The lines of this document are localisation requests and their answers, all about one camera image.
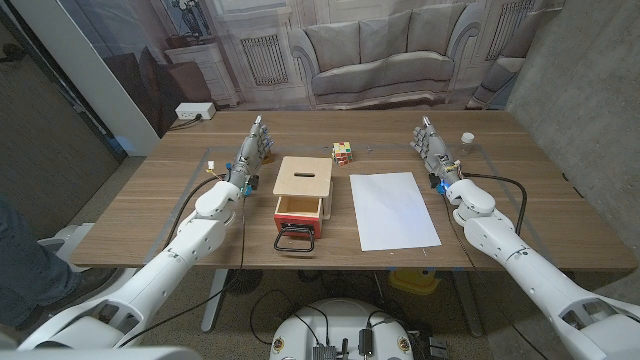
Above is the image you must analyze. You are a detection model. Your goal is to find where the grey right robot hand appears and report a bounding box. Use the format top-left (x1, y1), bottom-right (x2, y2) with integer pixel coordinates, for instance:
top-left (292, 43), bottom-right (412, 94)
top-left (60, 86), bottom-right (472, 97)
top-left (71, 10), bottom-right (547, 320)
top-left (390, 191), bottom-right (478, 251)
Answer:
top-left (409, 115), bottom-right (463, 190)

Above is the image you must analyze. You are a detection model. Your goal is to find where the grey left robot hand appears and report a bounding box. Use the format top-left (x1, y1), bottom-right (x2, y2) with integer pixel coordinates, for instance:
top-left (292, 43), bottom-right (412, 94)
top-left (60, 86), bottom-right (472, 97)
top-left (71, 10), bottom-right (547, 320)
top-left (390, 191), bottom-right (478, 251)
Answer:
top-left (225, 114), bottom-right (275, 197)

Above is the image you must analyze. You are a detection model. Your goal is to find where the white paper sheet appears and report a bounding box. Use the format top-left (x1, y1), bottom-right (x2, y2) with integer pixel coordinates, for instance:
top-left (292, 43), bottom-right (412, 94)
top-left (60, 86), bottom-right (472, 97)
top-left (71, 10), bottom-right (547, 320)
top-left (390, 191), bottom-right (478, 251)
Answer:
top-left (348, 171), bottom-right (443, 253)

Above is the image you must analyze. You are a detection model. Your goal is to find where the red-fronted wooden drawer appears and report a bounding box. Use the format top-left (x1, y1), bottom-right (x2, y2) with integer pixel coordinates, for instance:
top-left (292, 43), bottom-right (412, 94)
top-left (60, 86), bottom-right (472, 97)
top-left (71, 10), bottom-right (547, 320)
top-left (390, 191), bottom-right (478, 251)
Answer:
top-left (273, 195), bottom-right (324, 240)

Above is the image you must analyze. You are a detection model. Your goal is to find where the rubik's cube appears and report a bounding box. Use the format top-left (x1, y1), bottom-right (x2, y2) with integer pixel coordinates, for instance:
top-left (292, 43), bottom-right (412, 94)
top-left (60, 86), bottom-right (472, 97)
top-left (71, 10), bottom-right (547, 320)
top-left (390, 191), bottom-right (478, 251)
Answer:
top-left (331, 141), bottom-right (354, 167)

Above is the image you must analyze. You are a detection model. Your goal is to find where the clear bottle with white cap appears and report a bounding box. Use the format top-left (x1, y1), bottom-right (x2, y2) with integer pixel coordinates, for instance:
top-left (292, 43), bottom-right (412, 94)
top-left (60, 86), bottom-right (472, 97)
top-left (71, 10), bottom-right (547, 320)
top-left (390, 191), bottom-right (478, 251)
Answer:
top-left (458, 131), bottom-right (476, 159)

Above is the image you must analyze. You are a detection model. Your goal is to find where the wooden box with slot lid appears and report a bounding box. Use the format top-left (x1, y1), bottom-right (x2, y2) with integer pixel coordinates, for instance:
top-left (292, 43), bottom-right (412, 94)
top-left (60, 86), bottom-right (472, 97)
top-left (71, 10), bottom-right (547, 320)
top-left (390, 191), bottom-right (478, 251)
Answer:
top-left (272, 155), bottom-right (335, 221)

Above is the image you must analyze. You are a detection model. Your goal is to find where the white power strip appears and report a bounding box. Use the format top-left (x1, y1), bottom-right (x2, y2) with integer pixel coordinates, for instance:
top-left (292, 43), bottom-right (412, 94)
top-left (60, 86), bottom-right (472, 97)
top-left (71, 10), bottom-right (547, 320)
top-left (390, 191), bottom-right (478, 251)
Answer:
top-left (174, 101), bottom-right (217, 121)

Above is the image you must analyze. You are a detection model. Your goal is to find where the printed living room backdrop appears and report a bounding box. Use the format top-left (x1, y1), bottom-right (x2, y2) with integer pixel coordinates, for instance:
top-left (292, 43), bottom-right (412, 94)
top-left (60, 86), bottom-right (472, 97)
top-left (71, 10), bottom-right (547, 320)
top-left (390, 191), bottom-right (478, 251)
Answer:
top-left (57, 0), bottom-right (566, 139)

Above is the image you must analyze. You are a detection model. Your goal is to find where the black round floor object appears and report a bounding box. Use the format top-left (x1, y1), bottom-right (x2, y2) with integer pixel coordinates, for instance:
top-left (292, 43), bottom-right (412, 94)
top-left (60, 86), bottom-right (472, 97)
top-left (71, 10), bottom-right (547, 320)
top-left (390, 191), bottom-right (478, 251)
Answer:
top-left (224, 268), bottom-right (264, 296)

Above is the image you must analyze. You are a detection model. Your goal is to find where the yellow object under table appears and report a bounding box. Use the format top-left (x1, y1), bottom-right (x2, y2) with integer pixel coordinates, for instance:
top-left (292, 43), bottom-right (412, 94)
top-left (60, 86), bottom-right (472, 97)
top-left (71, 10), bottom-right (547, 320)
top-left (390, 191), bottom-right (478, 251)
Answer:
top-left (388, 267), bottom-right (442, 296)

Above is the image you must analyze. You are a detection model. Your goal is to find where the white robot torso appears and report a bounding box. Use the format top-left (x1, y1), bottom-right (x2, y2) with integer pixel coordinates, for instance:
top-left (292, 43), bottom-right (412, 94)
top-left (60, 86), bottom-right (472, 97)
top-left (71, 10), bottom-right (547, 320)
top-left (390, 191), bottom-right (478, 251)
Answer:
top-left (268, 298), bottom-right (415, 360)

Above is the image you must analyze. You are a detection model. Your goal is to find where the grey floor box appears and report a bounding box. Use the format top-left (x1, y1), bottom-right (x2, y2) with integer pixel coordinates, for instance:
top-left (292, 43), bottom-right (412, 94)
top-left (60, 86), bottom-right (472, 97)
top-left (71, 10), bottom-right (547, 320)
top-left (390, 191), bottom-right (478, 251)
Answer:
top-left (428, 337), bottom-right (450, 360)

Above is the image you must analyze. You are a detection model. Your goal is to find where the white floor base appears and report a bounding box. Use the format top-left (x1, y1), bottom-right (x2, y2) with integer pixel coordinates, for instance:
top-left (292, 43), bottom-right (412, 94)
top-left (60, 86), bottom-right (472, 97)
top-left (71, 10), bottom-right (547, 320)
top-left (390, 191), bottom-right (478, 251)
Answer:
top-left (37, 222), bottom-right (139, 301)

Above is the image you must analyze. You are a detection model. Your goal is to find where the dark shoe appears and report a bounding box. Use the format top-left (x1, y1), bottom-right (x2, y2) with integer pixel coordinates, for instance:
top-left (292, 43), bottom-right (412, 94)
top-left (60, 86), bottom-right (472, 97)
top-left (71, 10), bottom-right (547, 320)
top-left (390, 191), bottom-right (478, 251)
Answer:
top-left (17, 267), bottom-right (119, 331)

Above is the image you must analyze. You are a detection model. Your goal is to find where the person's leg in jeans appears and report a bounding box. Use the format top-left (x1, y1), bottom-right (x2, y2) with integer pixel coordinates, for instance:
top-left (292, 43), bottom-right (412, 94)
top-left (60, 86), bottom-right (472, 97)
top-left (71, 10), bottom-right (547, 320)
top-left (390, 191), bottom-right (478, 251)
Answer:
top-left (0, 194), bottom-right (84, 329)

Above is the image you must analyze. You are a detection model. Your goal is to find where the black power strip cable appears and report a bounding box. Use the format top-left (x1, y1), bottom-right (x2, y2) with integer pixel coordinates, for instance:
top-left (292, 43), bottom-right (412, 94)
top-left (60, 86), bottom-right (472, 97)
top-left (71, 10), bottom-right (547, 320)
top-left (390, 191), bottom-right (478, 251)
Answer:
top-left (168, 113), bottom-right (204, 132)

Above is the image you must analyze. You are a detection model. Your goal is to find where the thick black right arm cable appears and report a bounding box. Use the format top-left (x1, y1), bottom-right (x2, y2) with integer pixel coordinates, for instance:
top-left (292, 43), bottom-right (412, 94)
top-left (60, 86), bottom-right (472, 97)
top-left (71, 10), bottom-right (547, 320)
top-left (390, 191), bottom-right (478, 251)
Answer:
top-left (462, 171), bottom-right (529, 237)

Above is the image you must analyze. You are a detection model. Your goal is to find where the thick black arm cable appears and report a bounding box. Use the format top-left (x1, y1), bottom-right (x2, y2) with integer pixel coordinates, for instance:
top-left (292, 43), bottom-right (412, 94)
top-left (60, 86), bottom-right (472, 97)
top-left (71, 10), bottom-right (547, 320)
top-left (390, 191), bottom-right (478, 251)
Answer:
top-left (462, 171), bottom-right (529, 237)
top-left (163, 172), bottom-right (231, 251)

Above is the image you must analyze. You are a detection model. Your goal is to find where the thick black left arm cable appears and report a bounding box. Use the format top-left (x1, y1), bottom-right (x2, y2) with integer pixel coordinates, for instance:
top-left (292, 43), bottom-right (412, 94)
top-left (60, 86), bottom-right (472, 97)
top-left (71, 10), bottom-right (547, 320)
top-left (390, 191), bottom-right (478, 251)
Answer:
top-left (163, 172), bottom-right (231, 251)

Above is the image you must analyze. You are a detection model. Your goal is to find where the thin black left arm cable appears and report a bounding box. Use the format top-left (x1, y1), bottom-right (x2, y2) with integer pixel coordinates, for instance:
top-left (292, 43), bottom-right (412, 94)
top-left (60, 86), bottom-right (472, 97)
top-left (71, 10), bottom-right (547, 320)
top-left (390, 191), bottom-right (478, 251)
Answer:
top-left (118, 193), bottom-right (247, 347)

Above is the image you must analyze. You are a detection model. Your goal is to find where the black wire drawer handle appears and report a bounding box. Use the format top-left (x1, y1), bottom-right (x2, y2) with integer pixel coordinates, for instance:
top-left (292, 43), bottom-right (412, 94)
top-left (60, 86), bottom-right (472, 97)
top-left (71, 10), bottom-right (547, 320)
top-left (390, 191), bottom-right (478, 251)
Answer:
top-left (272, 223), bottom-right (316, 254)

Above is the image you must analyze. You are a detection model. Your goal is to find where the black floor cable loop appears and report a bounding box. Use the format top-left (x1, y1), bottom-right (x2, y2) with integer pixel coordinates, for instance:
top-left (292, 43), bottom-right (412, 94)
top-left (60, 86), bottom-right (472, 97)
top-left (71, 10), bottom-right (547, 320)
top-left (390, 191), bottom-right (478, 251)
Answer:
top-left (249, 288), bottom-right (331, 346)

